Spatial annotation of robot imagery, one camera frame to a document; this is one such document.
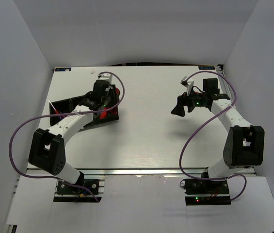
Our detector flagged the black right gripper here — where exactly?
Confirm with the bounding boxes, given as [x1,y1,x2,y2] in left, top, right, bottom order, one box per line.
[171,86,206,117]

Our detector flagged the red black utility knife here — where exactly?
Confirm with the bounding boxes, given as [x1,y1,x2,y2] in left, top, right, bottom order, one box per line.
[99,111,108,120]

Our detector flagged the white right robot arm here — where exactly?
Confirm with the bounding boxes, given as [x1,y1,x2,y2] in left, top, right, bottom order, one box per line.
[171,77,265,194]

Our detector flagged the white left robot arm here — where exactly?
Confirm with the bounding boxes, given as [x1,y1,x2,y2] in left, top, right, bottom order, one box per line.
[29,78,120,194]

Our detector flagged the black three-compartment tray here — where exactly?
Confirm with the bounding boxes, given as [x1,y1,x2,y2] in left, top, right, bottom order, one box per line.
[49,96,119,127]

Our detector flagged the blue label right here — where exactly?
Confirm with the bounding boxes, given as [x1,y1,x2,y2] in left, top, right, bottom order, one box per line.
[198,66,216,70]

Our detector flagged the blue label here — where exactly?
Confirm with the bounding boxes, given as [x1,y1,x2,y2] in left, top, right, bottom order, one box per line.
[198,66,216,70]
[54,67,71,72]

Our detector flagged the blue label left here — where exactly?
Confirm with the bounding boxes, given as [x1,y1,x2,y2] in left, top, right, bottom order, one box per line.
[54,67,71,72]

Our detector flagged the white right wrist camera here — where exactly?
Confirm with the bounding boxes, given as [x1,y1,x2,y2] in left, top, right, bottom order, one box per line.
[180,76,194,96]

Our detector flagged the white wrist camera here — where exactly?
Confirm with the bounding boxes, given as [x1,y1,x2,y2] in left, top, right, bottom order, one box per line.
[98,73,113,83]
[180,76,194,96]

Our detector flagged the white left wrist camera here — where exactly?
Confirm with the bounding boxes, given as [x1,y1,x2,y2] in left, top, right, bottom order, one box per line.
[98,73,113,83]

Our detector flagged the aluminium front rail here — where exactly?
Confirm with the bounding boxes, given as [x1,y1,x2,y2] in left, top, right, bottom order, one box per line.
[27,168,205,175]

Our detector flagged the aluminium rail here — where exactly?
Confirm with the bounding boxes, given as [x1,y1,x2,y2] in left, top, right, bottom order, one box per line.
[208,71,259,178]
[27,168,205,175]

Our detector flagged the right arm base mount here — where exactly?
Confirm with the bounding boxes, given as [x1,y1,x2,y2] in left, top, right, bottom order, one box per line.
[179,179,231,206]

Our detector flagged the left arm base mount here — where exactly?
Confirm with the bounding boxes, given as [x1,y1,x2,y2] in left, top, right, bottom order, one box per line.
[55,179,104,196]

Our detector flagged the aluminium right side rail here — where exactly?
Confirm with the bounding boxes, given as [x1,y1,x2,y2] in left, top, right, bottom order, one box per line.
[208,71,259,178]

